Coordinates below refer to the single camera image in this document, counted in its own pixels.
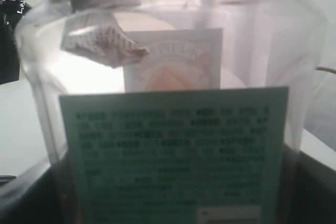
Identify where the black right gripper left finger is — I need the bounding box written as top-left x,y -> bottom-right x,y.
1,156 -> 79,223

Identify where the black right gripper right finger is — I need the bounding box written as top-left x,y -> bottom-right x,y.
278,145 -> 335,223

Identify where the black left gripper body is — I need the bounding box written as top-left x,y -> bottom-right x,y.
1,0 -> 32,84

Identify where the clear jar with yellow lid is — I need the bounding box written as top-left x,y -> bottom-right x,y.
15,0 -> 326,223

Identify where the brown paper bag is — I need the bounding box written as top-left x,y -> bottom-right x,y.
316,66 -> 336,74

